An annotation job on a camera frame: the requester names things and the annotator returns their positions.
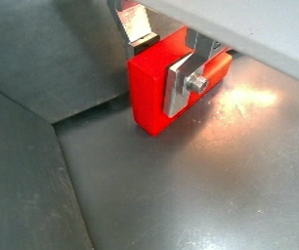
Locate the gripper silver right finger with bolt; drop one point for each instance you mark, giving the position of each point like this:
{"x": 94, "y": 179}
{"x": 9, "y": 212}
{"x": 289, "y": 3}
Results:
{"x": 185, "y": 73}

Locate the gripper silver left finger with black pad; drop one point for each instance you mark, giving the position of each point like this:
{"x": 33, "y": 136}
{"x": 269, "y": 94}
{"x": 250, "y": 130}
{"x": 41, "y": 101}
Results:
{"x": 131, "y": 20}

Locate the red double-square block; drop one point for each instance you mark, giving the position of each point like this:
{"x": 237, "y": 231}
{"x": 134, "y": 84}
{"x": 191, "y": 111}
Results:
{"x": 146, "y": 71}

